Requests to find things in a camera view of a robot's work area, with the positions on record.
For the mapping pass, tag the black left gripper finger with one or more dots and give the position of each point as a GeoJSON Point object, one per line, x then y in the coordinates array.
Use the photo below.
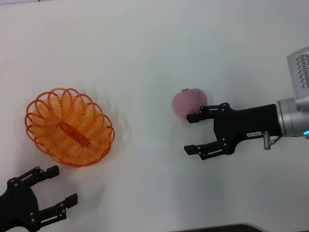
{"type": "Point", "coordinates": [38, 175]}
{"type": "Point", "coordinates": [60, 207]}

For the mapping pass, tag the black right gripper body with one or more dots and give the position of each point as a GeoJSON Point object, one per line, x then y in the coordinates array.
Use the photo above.
{"type": "Point", "coordinates": [243, 123]}

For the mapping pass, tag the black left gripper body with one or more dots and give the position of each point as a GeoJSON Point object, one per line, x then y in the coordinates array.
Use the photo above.
{"type": "Point", "coordinates": [17, 203]}

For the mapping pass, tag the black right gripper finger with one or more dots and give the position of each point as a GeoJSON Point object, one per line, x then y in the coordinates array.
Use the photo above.
{"type": "Point", "coordinates": [205, 113]}
{"type": "Point", "coordinates": [207, 149]}

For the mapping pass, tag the pink plush peach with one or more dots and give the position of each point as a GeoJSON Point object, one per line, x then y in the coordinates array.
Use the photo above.
{"type": "Point", "coordinates": [188, 102]}

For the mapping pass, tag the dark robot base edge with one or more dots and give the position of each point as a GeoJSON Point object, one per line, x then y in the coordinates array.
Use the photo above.
{"type": "Point", "coordinates": [217, 229]}

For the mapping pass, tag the silver vented wrist camera box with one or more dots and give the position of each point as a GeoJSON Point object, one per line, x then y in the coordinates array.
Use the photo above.
{"type": "Point", "coordinates": [300, 72]}

